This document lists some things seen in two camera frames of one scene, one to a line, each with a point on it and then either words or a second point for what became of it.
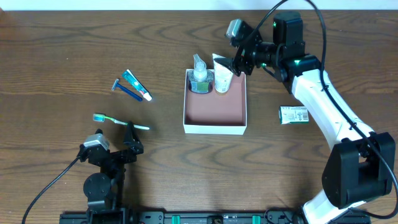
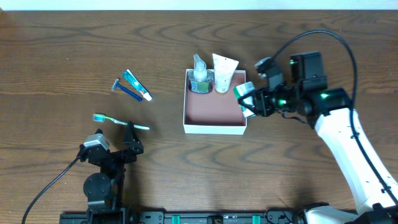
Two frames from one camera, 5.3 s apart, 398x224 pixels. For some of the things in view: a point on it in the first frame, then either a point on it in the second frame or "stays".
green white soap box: (293, 114) → (242, 89)
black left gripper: (115, 154) stays
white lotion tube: (223, 76) stays
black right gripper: (244, 59) → (262, 101)
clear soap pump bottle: (200, 80) stays
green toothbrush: (101, 117) stays
